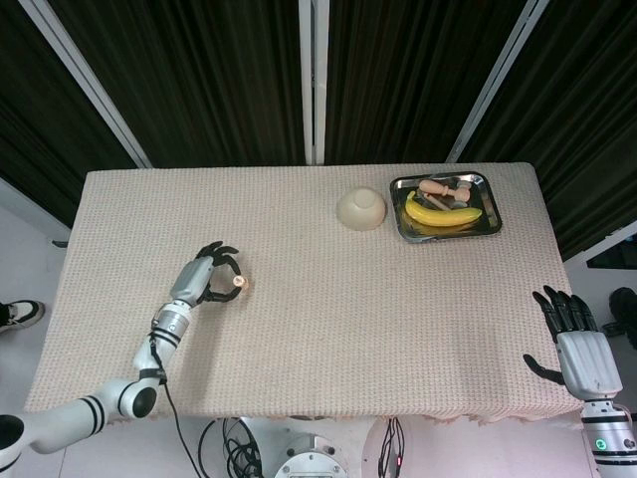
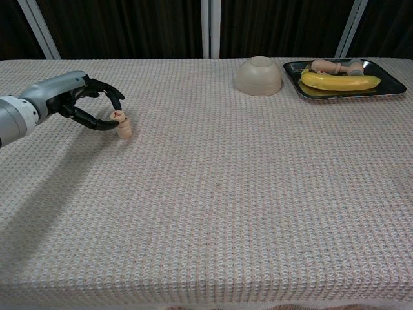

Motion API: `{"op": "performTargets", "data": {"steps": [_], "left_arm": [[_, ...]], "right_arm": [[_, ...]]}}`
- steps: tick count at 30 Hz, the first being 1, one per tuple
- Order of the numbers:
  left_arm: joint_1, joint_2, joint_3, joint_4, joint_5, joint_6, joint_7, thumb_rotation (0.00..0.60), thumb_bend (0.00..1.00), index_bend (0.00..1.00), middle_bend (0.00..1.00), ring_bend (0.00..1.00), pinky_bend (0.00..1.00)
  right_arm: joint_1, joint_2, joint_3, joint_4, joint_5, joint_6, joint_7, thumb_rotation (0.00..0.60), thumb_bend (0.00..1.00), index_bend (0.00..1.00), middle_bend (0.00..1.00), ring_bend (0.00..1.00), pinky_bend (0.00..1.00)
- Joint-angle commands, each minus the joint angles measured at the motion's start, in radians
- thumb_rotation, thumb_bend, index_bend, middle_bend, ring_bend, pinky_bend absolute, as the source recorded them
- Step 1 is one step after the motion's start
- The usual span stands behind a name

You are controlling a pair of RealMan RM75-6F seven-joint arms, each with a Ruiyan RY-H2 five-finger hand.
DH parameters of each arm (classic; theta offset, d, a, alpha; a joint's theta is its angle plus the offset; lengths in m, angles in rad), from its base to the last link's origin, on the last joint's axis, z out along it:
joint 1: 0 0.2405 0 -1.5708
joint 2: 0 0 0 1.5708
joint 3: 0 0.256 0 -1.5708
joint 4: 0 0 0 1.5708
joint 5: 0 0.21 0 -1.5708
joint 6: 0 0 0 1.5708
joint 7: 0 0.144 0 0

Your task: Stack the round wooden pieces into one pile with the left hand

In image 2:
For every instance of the wooden toy pin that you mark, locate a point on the wooden toy pin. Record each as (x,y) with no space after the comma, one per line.
(322,65)

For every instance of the beige upturned bowl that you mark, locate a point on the beige upturned bowl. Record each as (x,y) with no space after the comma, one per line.
(258,77)

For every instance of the black curtain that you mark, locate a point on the black curtain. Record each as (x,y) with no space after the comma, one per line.
(13,29)
(387,26)
(280,29)
(129,29)

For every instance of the rectangular metal tray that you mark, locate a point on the rectangular metal tray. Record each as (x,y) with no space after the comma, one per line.
(390,84)

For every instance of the yellow banana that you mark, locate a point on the yellow banana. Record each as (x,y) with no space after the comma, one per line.
(338,82)

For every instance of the white frame post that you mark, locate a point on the white frame post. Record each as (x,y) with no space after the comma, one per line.
(209,29)
(38,29)
(350,29)

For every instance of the beige woven tablecloth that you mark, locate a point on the beige woven tablecloth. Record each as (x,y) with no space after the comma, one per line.
(242,193)

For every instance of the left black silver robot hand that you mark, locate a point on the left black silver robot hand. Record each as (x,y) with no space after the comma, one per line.
(55,90)

